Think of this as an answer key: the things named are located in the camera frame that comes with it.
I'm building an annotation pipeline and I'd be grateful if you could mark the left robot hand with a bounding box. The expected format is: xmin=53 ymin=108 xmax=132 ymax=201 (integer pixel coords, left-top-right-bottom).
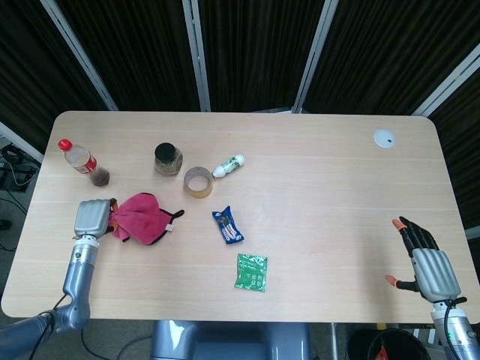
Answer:
xmin=73 ymin=197 xmax=120 ymax=240

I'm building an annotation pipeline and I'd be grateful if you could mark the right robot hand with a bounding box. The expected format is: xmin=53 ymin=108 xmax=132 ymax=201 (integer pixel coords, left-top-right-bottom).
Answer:
xmin=385 ymin=215 xmax=462 ymax=303

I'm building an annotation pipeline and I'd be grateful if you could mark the pink cloth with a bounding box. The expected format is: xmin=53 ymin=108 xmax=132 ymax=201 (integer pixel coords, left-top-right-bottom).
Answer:
xmin=108 ymin=192 xmax=185 ymax=247

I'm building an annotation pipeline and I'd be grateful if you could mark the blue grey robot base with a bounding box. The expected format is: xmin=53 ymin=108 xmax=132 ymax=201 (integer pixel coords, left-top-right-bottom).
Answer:
xmin=150 ymin=319 xmax=312 ymax=360

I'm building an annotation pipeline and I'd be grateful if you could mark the red-capped plastic bottle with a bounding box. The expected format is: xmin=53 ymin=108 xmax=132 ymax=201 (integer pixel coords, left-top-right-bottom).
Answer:
xmin=57 ymin=138 xmax=111 ymax=188

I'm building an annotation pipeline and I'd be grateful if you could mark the black trash bin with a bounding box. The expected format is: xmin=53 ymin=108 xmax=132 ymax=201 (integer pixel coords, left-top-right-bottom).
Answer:
xmin=345 ymin=328 xmax=433 ymax=360

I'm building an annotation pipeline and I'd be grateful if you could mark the glass jar with black lid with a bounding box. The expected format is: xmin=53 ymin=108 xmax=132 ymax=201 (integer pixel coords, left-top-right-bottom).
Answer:
xmin=154 ymin=142 xmax=185 ymax=176

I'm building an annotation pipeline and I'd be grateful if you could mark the brown tape roll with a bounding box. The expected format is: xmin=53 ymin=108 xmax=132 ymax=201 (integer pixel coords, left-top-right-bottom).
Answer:
xmin=182 ymin=166 xmax=215 ymax=199

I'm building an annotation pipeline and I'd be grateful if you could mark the blue snack packet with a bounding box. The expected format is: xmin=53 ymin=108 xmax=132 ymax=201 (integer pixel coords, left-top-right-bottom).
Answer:
xmin=211 ymin=205 xmax=245 ymax=247

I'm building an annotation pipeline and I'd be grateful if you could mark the small white green bottle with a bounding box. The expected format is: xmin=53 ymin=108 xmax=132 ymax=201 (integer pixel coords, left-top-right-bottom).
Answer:
xmin=211 ymin=153 xmax=247 ymax=179

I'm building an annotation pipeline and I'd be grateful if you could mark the green sachet packet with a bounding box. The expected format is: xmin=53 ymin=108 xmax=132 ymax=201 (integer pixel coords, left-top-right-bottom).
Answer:
xmin=234 ymin=253 xmax=269 ymax=292

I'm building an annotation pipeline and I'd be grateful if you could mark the black cable bundle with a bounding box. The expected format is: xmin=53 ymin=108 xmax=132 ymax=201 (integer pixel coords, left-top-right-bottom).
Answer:
xmin=0 ymin=136 xmax=41 ymax=193

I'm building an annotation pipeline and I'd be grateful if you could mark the white partition frame post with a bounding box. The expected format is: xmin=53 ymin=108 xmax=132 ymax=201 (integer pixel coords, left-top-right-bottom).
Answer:
xmin=291 ymin=0 xmax=341 ymax=114
xmin=409 ymin=48 xmax=480 ymax=116
xmin=0 ymin=121 xmax=45 ymax=164
xmin=40 ymin=0 xmax=119 ymax=112
xmin=181 ymin=0 xmax=212 ymax=113

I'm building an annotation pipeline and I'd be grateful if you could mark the white cable grommet cover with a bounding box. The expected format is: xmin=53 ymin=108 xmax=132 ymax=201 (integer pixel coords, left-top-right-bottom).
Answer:
xmin=373 ymin=129 xmax=397 ymax=149

